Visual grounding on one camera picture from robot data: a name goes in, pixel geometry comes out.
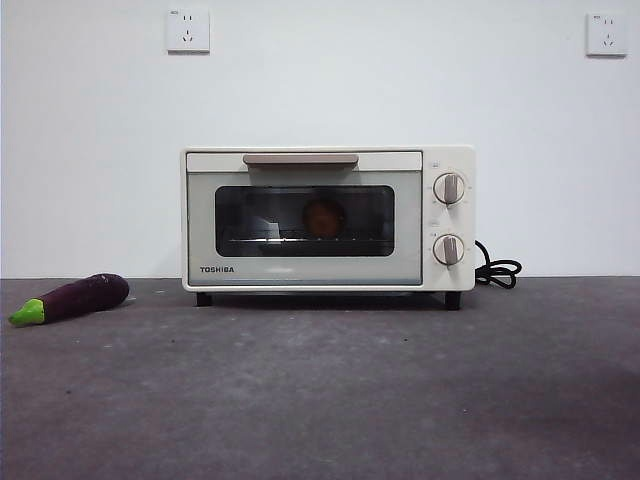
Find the brown potato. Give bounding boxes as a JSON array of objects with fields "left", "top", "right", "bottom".
[{"left": 303, "top": 198, "right": 348, "bottom": 236}]

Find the oven door with beige handle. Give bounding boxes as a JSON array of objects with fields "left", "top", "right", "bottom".
[{"left": 185, "top": 150, "right": 424, "bottom": 287}]

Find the white toaster oven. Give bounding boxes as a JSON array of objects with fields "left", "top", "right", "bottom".
[{"left": 180, "top": 144, "right": 476, "bottom": 311}]

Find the beige oven knob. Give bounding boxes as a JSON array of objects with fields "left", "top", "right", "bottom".
[
  {"left": 432, "top": 233, "right": 467, "bottom": 267},
  {"left": 432, "top": 172, "right": 467, "bottom": 206}
]

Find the purple toy eggplant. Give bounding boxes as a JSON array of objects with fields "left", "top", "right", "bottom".
[{"left": 8, "top": 272, "right": 131, "bottom": 329}]

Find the metal wire oven rack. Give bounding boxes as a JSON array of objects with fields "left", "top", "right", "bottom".
[{"left": 219, "top": 234, "right": 394, "bottom": 246}]

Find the black oven power cable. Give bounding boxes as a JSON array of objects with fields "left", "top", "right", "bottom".
[{"left": 473, "top": 238, "right": 523, "bottom": 291}]

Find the white wall socket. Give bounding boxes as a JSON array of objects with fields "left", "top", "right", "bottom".
[
  {"left": 166, "top": 8, "right": 211, "bottom": 55},
  {"left": 585, "top": 12, "right": 629, "bottom": 58}
]

